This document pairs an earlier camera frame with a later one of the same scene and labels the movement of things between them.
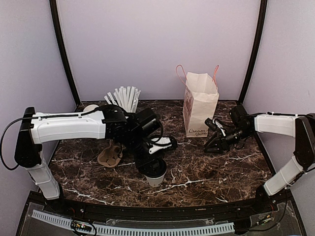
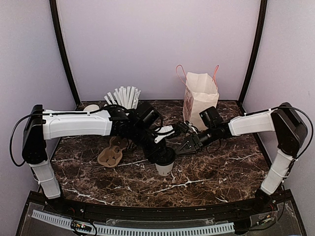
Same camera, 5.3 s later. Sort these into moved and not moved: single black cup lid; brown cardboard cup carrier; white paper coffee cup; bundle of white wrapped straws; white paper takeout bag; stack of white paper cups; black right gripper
Moved: single black cup lid; white paper coffee cup; black right gripper
Not moved: white paper takeout bag; stack of white paper cups; brown cardboard cup carrier; bundle of white wrapped straws
